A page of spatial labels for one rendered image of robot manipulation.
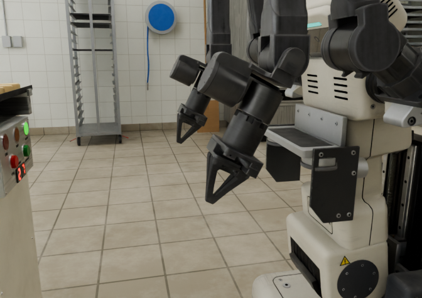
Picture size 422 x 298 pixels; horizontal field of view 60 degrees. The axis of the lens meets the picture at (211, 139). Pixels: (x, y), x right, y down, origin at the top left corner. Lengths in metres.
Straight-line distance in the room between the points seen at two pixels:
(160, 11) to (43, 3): 1.38
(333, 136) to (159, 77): 4.25
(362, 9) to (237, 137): 0.26
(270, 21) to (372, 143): 0.41
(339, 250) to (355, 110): 0.31
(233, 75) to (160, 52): 4.41
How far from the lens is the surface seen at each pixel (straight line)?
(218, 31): 0.97
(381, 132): 0.87
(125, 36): 4.93
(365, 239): 0.90
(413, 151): 0.98
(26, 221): 1.16
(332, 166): 0.76
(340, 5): 0.63
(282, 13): 0.56
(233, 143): 0.56
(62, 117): 5.05
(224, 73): 0.53
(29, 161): 1.09
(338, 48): 0.63
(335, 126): 0.80
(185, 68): 0.96
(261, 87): 0.56
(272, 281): 1.30
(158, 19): 4.81
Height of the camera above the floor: 1.00
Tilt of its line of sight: 13 degrees down
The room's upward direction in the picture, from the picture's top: straight up
